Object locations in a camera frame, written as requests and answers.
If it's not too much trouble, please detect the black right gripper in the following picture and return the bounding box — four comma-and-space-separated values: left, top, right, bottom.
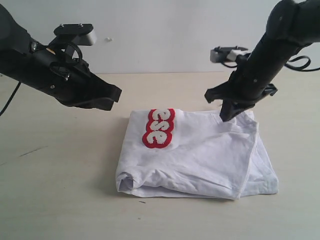
204, 53, 278, 122

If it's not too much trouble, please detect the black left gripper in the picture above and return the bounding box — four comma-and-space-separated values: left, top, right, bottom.
32, 47, 122, 111

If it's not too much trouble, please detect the white t-shirt red Chinese patch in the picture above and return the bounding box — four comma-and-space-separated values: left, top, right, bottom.
115, 108, 279, 200

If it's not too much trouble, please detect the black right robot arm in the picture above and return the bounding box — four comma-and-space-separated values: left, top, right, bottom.
204, 0, 320, 122

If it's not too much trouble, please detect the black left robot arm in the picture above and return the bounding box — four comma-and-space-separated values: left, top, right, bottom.
0, 6, 122, 111

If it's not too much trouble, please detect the right wrist camera black silver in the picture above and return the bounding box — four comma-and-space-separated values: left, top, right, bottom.
210, 46, 251, 69

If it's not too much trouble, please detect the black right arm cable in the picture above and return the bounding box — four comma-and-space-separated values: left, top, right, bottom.
284, 55, 320, 72

